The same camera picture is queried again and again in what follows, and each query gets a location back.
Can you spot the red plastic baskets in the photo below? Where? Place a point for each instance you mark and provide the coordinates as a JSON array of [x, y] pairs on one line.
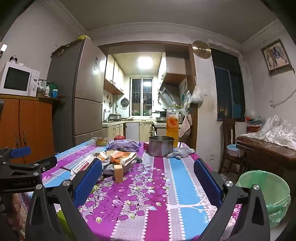
[[253, 125]]

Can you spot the orange juice bottle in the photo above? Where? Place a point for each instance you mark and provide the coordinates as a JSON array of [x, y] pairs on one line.
[[172, 125]]

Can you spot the orange white packet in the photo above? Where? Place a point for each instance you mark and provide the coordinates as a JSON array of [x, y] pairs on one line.
[[120, 157]]

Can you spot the red apple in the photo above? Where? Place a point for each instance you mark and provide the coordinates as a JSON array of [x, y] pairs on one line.
[[119, 137]]

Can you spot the green lined trash bin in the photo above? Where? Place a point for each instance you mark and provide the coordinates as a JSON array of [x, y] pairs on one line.
[[277, 197]]

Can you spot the framed wall picture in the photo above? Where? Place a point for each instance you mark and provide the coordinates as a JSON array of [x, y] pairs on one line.
[[275, 55]]

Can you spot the dark room window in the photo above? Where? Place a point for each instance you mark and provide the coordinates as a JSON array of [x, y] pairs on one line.
[[226, 88]]

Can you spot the hanging pink towel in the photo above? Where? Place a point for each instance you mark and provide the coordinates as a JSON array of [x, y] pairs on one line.
[[184, 126]]

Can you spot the crumpled grey cloth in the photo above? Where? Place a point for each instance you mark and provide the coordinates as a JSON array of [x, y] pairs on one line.
[[108, 169]]

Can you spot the round gold wall clock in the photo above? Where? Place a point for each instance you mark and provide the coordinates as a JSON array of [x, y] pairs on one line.
[[201, 49]]

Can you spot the white microwave oven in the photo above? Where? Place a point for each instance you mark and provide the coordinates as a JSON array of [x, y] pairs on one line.
[[18, 78]]

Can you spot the dark wooden chair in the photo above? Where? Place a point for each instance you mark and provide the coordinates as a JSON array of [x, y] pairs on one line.
[[227, 129]]

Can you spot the cream wall cabinets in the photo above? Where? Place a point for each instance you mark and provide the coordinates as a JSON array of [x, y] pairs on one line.
[[113, 74]]

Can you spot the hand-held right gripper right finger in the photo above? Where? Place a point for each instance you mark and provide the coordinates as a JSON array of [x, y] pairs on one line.
[[207, 180]]

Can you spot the white red carton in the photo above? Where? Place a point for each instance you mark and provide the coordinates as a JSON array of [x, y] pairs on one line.
[[81, 165]]

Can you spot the white bottle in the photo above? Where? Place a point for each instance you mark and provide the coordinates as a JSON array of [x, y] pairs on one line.
[[47, 90]]

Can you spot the green plastic bag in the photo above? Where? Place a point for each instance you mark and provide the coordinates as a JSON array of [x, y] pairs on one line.
[[83, 37]]

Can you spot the orange wooden cabinet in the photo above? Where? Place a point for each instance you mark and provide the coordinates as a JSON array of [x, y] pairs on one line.
[[32, 122]]

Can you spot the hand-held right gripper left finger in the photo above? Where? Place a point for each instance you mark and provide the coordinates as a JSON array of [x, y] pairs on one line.
[[87, 180]]

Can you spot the square ceiling light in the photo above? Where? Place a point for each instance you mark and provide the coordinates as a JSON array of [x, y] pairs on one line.
[[145, 62]]

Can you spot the hanging white plastic bag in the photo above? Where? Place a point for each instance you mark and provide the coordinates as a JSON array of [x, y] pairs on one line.
[[196, 96]]

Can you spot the grey glove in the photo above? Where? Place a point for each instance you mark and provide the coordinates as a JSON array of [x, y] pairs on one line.
[[180, 151]]

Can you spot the blue plastic basin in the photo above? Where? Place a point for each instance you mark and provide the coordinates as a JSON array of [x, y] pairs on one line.
[[233, 149]]

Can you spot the purple printed tablecloth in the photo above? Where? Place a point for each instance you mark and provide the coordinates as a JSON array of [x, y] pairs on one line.
[[143, 197]]

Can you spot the person's left hand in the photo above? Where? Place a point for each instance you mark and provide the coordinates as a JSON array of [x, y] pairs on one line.
[[16, 208]]

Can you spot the barred kitchen window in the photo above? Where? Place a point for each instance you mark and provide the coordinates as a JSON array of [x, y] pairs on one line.
[[141, 97]]

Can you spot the yellow fruit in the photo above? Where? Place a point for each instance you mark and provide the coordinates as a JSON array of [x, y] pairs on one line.
[[101, 141]]

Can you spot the blue lidded jar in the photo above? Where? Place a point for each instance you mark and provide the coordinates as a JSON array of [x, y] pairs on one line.
[[54, 93]]

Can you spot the purple tissue packet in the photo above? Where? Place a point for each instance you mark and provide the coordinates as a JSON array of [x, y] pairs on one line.
[[123, 146]]

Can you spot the hanging round strainer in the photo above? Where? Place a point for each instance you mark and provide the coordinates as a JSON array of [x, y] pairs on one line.
[[124, 103]]

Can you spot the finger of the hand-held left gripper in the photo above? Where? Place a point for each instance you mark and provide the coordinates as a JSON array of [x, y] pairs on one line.
[[46, 162], [20, 151]]

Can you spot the kitchen range hood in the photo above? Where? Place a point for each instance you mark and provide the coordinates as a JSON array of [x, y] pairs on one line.
[[168, 92]]

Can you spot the silver refrigerator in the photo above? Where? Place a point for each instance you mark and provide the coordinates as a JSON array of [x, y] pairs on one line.
[[87, 92]]

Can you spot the pale yellow block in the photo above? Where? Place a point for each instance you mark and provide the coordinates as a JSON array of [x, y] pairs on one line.
[[119, 173]]

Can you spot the small red box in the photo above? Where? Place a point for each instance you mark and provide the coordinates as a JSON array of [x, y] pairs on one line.
[[145, 146]]

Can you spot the black wok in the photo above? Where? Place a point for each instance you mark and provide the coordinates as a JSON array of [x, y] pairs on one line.
[[160, 112]]

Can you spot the dark wooden table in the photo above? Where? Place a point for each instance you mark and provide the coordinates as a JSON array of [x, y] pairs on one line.
[[266, 153]]

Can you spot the wooden bed with sheet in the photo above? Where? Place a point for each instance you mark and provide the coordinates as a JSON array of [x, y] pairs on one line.
[[279, 132]]

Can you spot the cream kitchen base cabinets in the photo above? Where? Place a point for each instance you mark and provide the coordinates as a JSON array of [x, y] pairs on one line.
[[133, 131]]

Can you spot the metal pot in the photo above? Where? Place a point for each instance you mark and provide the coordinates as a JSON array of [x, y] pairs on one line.
[[160, 148]]

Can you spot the brown wall cabinet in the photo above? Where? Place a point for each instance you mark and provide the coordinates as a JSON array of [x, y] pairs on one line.
[[173, 67]]

